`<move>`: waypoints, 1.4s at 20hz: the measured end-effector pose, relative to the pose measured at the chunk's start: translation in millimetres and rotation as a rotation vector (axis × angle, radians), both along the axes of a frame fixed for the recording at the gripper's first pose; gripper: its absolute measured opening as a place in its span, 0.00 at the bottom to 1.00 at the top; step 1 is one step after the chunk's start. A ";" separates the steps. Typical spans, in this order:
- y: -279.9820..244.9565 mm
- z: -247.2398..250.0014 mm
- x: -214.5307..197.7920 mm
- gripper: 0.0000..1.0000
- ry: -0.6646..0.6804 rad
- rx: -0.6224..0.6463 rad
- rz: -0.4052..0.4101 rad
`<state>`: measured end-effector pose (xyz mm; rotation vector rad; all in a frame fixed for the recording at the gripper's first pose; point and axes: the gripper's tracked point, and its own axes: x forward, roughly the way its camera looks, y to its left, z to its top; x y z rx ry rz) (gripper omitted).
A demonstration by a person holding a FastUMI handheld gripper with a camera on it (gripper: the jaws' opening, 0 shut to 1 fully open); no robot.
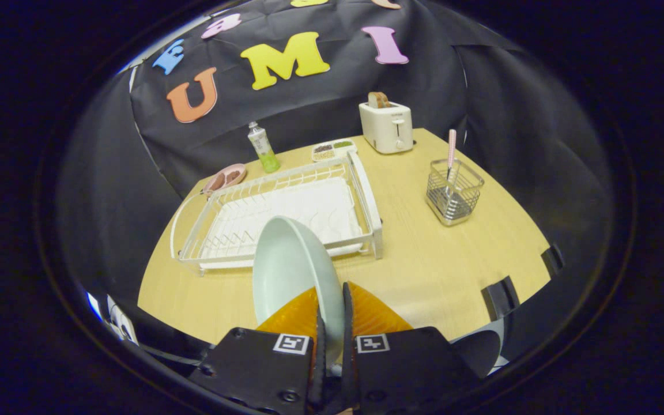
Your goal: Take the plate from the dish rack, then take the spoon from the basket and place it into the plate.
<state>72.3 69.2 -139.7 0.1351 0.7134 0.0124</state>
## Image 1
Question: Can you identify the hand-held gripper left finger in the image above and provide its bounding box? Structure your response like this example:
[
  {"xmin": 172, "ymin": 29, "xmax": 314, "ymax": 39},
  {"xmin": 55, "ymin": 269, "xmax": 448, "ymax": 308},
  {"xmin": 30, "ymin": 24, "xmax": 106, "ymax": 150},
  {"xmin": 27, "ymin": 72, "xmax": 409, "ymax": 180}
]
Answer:
[{"xmin": 189, "ymin": 286, "xmax": 327, "ymax": 415}]

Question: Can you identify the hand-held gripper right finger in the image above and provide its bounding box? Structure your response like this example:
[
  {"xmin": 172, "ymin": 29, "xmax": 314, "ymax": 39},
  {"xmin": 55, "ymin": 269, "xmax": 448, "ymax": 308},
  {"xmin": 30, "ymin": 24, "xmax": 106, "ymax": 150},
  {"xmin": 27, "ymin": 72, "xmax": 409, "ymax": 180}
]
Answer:
[{"xmin": 341, "ymin": 281, "xmax": 480, "ymax": 413}]

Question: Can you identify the pale green plate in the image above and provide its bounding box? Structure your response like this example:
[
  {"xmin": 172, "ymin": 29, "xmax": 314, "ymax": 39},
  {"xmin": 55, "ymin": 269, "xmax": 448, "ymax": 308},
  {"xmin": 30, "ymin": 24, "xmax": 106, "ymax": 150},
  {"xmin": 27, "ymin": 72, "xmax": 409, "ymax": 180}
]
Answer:
[{"xmin": 251, "ymin": 216, "xmax": 346, "ymax": 364}]

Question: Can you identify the metal wire basket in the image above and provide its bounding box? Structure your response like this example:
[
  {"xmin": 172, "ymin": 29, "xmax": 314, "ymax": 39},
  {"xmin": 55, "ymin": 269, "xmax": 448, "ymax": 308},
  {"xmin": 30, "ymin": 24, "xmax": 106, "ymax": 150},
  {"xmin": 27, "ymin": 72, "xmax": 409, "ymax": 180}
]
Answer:
[{"xmin": 425, "ymin": 159, "xmax": 485, "ymax": 227}]

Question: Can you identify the white wire dish rack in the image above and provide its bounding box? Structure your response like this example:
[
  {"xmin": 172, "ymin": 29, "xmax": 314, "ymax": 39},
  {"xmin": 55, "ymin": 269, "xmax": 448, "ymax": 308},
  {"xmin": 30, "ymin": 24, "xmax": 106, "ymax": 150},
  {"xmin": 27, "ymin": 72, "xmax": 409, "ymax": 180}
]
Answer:
[{"xmin": 169, "ymin": 151, "xmax": 384, "ymax": 276}]

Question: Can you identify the spoon with red checked handle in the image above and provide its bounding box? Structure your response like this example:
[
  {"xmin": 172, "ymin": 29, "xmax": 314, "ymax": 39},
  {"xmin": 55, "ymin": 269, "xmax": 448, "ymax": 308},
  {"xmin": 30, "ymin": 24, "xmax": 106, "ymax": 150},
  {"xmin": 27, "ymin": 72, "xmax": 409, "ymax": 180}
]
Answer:
[{"xmin": 445, "ymin": 129, "xmax": 458, "ymax": 191}]

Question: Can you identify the pink dish with food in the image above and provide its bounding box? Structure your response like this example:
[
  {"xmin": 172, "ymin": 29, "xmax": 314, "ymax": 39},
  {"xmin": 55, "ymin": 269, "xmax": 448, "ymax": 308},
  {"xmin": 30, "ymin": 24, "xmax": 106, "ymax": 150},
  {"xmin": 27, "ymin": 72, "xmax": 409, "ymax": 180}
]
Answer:
[{"xmin": 201, "ymin": 163, "xmax": 248, "ymax": 197}]

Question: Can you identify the white divided dish with food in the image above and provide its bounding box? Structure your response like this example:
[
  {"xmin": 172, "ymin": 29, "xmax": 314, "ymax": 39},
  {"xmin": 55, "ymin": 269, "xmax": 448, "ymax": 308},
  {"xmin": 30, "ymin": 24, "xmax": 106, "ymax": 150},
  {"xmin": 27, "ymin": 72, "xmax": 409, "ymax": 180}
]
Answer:
[{"xmin": 311, "ymin": 139, "xmax": 358, "ymax": 163}]

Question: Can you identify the black table clamp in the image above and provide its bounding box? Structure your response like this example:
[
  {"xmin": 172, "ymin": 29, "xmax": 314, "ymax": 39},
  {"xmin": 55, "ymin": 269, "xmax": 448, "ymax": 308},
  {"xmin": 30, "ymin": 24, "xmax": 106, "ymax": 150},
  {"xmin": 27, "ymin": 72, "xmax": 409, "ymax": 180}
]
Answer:
[
  {"xmin": 482, "ymin": 277, "xmax": 520, "ymax": 320},
  {"xmin": 542, "ymin": 245, "xmax": 565, "ymax": 277}
]

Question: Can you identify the clear bottle with green liquid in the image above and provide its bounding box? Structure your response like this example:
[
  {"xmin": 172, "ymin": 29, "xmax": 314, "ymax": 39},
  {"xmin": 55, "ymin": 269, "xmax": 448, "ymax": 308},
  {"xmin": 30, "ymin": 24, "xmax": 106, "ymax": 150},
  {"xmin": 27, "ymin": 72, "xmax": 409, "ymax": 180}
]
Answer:
[{"xmin": 247, "ymin": 121, "xmax": 281, "ymax": 174}]

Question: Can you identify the white toaster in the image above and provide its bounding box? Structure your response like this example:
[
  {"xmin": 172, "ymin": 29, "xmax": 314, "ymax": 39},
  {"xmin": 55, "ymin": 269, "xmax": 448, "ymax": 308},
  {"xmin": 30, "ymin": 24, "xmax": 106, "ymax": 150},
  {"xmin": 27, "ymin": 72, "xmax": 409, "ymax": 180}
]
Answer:
[{"xmin": 359, "ymin": 101, "xmax": 414, "ymax": 155}]

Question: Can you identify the black backdrop cloth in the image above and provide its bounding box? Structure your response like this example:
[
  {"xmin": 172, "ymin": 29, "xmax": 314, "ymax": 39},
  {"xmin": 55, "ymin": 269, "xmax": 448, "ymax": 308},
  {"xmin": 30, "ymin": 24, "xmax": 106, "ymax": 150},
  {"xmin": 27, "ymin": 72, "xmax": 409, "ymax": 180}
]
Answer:
[{"xmin": 55, "ymin": 0, "xmax": 615, "ymax": 346}]

